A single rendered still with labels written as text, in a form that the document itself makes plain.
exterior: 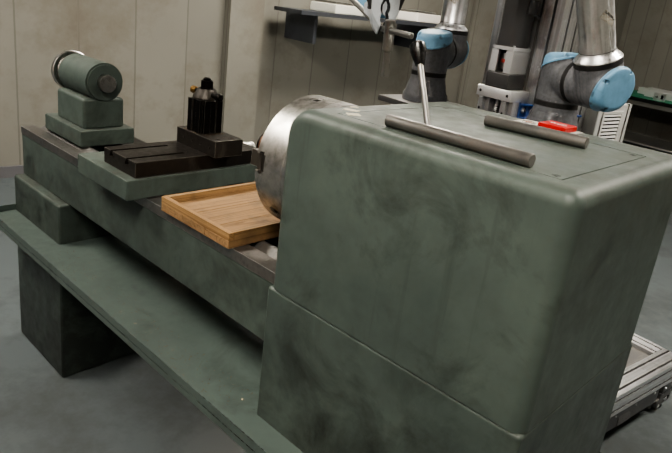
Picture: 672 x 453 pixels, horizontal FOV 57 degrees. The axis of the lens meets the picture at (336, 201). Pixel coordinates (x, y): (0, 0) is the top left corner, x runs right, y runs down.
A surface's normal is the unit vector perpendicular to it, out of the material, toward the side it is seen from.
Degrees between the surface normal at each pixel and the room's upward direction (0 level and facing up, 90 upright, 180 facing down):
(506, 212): 90
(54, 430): 0
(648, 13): 90
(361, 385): 90
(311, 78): 90
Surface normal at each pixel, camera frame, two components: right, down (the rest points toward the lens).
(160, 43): 0.60, 0.32
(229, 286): -0.70, 0.15
